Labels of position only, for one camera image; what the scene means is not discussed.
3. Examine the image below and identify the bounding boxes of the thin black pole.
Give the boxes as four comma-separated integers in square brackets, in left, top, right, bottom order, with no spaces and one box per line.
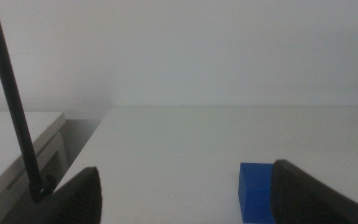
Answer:
[0,0,57,203]

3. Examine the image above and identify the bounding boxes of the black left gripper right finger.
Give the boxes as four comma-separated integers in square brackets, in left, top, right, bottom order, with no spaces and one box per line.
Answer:
[270,159,358,224]

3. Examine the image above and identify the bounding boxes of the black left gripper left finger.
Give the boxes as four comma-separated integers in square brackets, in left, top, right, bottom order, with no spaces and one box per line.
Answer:
[1,166,103,224]

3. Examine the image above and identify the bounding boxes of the blue cube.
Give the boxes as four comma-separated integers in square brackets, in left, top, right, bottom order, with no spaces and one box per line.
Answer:
[237,162,276,224]

